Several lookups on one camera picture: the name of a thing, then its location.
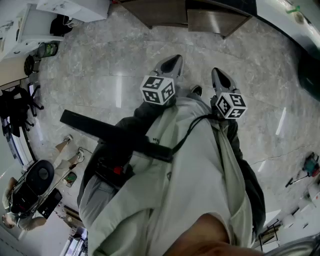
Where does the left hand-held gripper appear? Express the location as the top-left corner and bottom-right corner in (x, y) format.
(139, 54), (184, 106)

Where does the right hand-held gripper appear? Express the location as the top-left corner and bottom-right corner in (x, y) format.
(210, 67), (248, 120)

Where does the person's right forearm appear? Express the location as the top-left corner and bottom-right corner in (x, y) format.
(211, 117), (266, 234)

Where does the person's left forearm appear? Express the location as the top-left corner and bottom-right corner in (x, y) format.
(76, 98), (177, 208)

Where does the dark wooden cabinet door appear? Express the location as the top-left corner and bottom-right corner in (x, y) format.
(120, 0), (189, 30)

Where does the wooden cabinet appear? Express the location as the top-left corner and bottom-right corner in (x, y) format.
(119, 0), (258, 40)

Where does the person's pale green shirt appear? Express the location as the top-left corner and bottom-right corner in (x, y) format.
(79, 96), (254, 256)

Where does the white table with papers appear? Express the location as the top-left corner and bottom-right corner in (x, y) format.
(36, 0), (109, 24)

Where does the black bag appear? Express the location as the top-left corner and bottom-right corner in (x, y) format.
(49, 14), (76, 37)

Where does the black belt pack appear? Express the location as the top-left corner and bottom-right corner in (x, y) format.
(94, 156), (135, 189)

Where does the green red power tool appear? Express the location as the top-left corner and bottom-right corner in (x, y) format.
(302, 151), (320, 178)

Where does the black round stool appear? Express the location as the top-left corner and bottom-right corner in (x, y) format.
(23, 54), (41, 76)

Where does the white desk unit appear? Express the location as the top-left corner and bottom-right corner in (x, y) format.
(0, 2), (65, 61)

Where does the black office chair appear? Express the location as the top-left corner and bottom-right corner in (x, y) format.
(0, 84), (45, 139)

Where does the black round chair back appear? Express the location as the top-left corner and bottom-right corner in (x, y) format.
(25, 159), (56, 196)

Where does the black flat box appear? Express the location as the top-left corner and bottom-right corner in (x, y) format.
(37, 188), (63, 220)

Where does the black cable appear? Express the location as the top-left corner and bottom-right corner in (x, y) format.
(171, 112), (226, 156)

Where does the black flat strap bar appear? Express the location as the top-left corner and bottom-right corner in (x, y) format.
(59, 109), (174, 164)

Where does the black handled tool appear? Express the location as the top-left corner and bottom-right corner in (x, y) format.
(284, 174), (310, 189)

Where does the black metal frame stool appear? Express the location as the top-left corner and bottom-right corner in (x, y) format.
(257, 219), (283, 251)

